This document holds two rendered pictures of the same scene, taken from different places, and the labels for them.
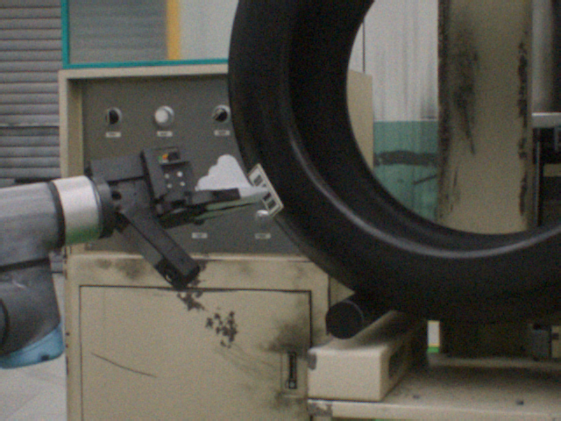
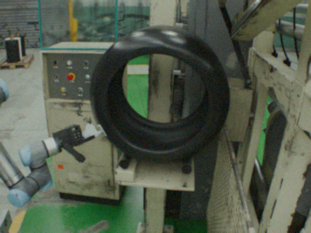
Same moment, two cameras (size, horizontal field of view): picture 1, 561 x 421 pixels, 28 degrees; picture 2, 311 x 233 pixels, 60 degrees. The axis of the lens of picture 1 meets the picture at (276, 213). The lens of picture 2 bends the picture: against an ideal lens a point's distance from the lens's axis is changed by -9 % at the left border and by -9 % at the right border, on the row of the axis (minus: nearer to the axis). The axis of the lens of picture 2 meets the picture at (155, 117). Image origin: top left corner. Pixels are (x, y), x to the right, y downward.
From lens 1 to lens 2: 0.54 m
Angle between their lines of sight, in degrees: 23
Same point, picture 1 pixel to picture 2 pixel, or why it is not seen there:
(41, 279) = (45, 169)
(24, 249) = (39, 163)
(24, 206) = (38, 152)
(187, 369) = not seen: hidden behind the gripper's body
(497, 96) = (164, 83)
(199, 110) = (79, 61)
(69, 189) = (49, 144)
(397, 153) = (131, 14)
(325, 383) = (119, 178)
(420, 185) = (136, 23)
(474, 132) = (157, 92)
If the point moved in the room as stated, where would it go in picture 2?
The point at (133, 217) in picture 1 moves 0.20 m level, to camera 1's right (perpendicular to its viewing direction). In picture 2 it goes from (66, 148) to (115, 146)
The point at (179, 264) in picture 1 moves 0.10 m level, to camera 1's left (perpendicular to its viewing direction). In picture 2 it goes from (80, 158) to (56, 160)
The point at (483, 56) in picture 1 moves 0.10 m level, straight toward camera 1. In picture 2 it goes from (161, 72) to (161, 77)
